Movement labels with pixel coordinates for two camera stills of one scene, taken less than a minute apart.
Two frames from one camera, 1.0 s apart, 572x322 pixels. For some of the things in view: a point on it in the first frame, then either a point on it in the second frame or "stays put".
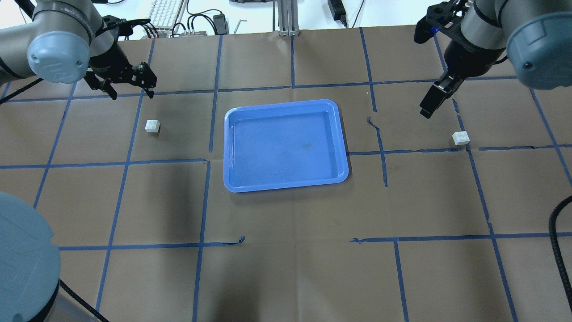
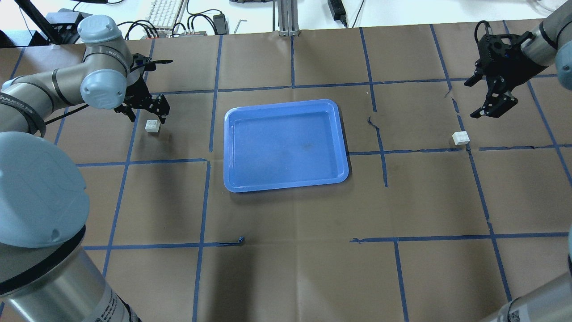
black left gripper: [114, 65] -> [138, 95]
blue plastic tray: [283, 145] stays put
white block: [460, 138] stays put
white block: [152, 126] stays put
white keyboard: [166, 15] stays put
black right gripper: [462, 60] -> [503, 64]
